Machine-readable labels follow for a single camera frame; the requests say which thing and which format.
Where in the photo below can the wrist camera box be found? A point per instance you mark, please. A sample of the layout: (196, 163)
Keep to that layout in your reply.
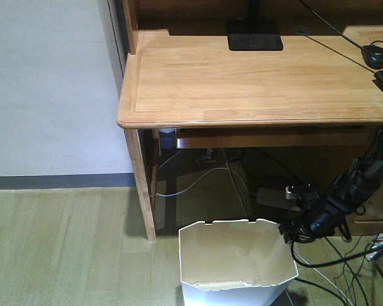
(307, 191)

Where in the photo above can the wooden desk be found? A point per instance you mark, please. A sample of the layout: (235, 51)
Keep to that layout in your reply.
(180, 73)

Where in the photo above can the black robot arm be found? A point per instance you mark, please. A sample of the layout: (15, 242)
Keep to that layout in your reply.
(344, 196)

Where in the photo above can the white plastic trash bin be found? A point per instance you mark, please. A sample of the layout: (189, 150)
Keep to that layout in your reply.
(234, 263)

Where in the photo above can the white power strip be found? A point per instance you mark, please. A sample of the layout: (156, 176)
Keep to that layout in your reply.
(276, 199)

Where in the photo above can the black computer mouse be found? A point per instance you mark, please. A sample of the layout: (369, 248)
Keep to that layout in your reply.
(372, 56)

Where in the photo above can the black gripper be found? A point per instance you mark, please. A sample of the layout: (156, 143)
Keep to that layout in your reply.
(324, 216)

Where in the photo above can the black monitor stand base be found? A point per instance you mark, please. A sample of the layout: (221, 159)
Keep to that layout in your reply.
(252, 33)

